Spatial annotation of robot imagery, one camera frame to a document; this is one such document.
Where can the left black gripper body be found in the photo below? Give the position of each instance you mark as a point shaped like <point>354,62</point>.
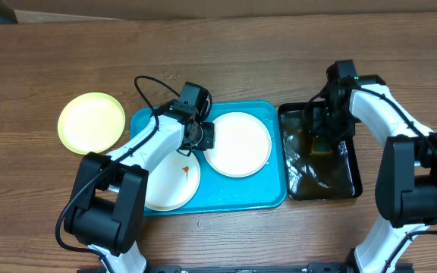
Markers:
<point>205,138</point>

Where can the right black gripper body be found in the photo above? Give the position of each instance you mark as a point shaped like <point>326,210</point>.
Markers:
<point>338,124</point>

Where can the green yellow sponge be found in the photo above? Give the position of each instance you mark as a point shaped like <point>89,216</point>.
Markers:
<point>320,146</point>

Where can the white plate top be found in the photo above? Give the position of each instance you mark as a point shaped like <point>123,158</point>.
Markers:
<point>242,145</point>

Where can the white plate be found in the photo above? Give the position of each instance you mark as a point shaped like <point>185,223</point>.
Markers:
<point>242,145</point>
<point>173,182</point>

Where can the yellow green plate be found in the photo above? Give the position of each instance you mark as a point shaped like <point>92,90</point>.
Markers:
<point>92,122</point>

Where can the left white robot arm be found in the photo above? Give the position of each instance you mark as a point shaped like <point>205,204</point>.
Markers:
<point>105,210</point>

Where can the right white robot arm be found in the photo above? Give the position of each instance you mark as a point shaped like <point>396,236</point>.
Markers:
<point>406,186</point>

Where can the black water tray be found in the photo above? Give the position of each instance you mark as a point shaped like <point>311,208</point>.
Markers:
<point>310,177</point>

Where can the teal plastic tray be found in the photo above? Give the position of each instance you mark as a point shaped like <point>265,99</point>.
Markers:
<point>265,189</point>

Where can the white plate bottom left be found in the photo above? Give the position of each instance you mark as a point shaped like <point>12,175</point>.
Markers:
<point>173,182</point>

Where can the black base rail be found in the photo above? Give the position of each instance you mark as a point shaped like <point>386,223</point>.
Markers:
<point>310,268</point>

